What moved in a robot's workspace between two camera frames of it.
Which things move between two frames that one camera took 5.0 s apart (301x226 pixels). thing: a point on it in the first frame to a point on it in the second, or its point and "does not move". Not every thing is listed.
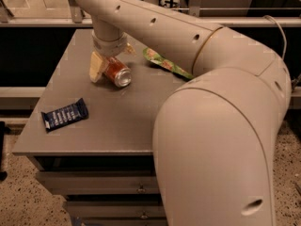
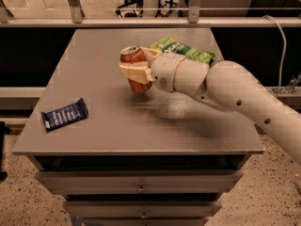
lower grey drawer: [116, 209] does not move
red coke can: [118, 72] to [134, 54]
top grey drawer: [100, 182] does not move
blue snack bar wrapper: [61, 117] does not move
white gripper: [108, 48] to [164, 70]
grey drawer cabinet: [93, 143] does not move
